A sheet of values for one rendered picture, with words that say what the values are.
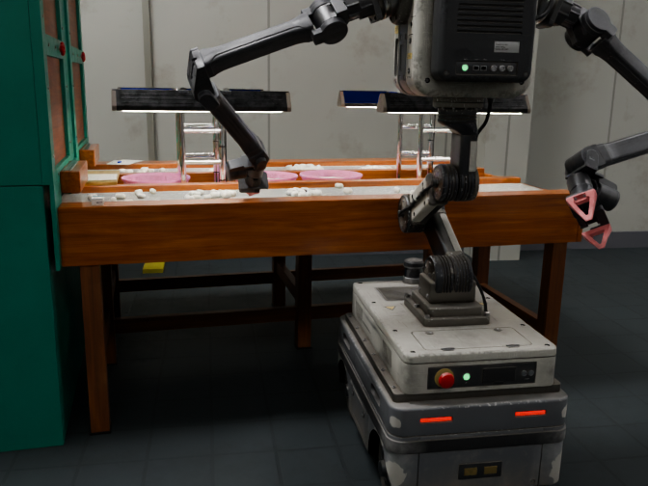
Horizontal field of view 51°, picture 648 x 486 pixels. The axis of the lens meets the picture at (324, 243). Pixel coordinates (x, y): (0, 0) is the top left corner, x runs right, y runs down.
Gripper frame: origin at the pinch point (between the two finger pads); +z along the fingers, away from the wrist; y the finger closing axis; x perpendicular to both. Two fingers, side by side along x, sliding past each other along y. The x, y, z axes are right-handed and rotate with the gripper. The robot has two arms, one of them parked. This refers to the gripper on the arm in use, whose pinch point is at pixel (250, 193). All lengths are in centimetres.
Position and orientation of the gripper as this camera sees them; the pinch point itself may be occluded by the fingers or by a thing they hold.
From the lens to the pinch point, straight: 240.1
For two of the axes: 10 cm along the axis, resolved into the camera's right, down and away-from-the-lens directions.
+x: 1.4, 9.0, -4.2
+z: -2.1, 4.4, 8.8
